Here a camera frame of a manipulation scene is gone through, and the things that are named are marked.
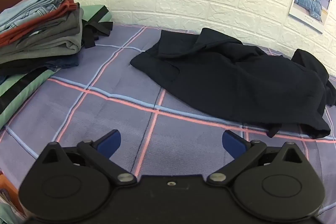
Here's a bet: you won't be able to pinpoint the green blanket with black stripe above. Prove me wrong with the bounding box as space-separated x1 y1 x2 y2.
0 5 114 130

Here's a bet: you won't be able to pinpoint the light blue folded jeans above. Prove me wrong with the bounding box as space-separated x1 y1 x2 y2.
0 0 69 33

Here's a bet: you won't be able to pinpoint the stack of folded clothes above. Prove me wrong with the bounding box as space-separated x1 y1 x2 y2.
0 0 80 47

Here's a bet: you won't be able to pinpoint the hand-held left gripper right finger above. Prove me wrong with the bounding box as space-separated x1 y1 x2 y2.
207 130 306 186

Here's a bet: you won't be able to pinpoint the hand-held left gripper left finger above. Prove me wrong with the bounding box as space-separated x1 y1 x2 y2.
39 130 137 186

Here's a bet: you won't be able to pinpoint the orange object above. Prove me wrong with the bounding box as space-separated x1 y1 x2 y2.
0 174 27 222

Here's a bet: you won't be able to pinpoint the light grey folded garment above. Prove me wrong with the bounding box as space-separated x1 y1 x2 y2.
0 32 83 65

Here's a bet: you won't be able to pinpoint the black pants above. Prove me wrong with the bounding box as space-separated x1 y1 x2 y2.
130 28 336 139

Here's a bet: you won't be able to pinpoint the plaid purple bedsheet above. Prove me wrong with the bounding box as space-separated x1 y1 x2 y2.
0 24 336 216

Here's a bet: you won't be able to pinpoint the dark grey folded garment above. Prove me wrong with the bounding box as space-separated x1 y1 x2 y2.
0 7 84 56

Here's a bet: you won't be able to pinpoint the black folded garment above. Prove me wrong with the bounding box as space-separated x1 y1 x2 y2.
0 55 79 76

